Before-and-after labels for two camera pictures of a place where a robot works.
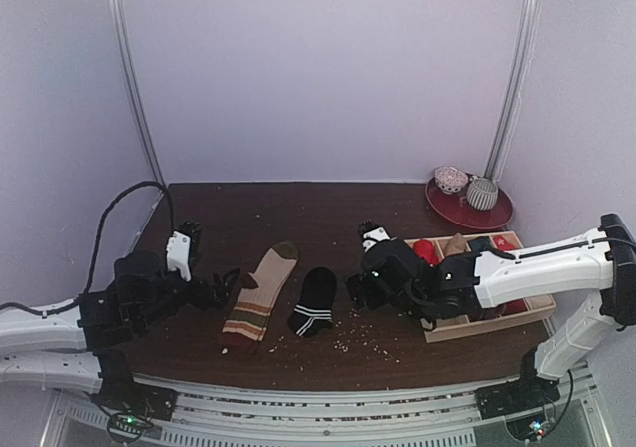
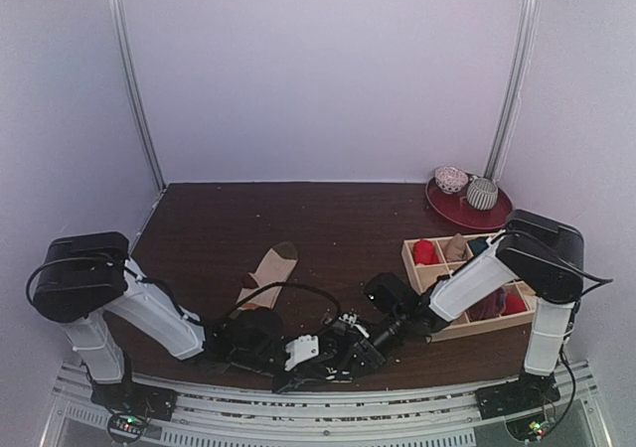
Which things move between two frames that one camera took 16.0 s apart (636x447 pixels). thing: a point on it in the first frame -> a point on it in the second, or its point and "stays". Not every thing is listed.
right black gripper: x=358 y=293 -> x=365 y=354
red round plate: x=454 y=207 stays
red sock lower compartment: x=513 y=307 stays
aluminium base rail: x=446 y=415 stays
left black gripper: x=219 y=295 -> x=279 y=385
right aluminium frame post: x=517 y=75 stays
